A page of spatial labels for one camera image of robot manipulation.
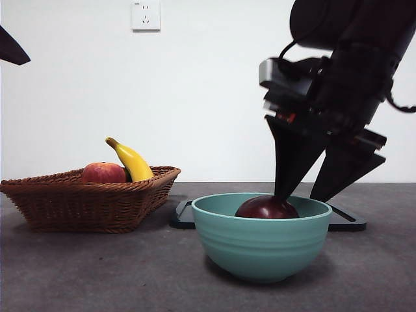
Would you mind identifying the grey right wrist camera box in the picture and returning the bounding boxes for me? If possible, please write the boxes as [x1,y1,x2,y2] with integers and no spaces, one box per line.
[259,57,315,98]

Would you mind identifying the brown wicker basket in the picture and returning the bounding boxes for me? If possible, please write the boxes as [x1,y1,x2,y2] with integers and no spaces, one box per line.
[0,166,182,234]

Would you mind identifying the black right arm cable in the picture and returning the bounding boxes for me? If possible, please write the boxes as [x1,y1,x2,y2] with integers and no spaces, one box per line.
[278,38,416,114]

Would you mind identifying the red yellow apple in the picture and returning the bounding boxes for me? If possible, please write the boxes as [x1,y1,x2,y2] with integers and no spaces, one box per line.
[81,161,127,184]

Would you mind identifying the teal ribbed bowl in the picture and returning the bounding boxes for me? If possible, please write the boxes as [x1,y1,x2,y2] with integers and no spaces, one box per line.
[190,192,333,283]

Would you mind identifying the dark red plum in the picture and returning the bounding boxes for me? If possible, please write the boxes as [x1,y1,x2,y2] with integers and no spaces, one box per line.
[234,194,300,219]

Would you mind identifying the yellow banana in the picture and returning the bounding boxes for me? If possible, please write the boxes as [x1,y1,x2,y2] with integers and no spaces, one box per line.
[105,136,155,183]

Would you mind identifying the black rectangular tray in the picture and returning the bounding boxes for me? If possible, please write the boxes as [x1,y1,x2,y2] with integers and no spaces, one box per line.
[171,200,367,232]

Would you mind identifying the white wall socket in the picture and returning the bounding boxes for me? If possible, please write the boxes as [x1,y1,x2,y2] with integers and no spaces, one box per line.
[131,0,161,33]

